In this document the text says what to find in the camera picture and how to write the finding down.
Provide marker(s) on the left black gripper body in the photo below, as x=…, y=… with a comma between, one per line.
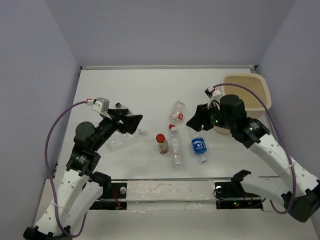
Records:
x=109, y=126

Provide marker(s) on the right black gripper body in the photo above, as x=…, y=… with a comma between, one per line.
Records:
x=216, y=118

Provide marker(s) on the blue label water bottle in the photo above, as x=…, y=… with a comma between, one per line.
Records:
x=198, y=145

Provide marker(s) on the clear white cap bottle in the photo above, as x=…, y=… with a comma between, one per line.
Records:
x=176, y=148

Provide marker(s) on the red cap pink bottle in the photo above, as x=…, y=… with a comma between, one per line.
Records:
x=163, y=146

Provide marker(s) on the clear bottle near left arm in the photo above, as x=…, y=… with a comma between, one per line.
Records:
x=121, y=141

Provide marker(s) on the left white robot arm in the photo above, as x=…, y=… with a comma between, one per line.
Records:
x=81, y=185

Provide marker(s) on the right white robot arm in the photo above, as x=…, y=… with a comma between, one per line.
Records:
x=299, y=192

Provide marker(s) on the beige plastic bin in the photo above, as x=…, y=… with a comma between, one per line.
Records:
x=255, y=83

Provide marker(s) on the black cap small bottle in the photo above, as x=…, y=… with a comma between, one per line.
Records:
x=123, y=108

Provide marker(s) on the crushed red label bottle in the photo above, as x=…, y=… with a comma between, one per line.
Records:
x=177, y=115

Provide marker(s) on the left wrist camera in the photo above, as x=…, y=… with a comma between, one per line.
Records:
x=101, y=105

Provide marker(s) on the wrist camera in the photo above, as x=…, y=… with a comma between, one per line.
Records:
x=213, y=93
x=101, y=105

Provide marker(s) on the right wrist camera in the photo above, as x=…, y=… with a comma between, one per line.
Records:
x=213, y=93

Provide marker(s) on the metal table rail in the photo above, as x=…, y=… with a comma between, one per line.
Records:
x=167, y=67

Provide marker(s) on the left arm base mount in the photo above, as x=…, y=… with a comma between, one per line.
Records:
x=113, y=199

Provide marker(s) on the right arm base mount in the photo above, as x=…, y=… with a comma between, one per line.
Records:
x=228, y=199

